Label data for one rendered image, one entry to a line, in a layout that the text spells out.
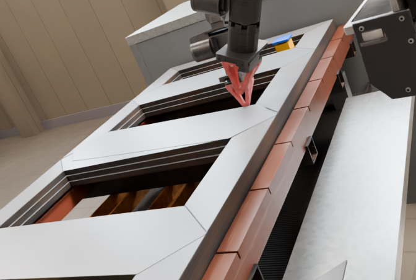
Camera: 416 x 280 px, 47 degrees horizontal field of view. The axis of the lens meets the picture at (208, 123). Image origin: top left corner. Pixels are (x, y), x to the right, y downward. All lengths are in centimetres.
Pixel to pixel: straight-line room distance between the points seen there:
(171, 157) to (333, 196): 40
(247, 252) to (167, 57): 147
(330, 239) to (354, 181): 20
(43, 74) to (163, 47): 410
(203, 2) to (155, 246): 43
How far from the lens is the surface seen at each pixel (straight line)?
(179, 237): 83
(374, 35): 92
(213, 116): 131
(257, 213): 88
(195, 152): 117
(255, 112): 121
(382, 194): 108
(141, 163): 127
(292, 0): 191
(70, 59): 573
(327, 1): 189
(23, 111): 656
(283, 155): 103
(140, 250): 85
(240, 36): 88
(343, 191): 112
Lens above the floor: 127
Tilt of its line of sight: 19 degrees down
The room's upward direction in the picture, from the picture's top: 24 degrees counter-clockwise
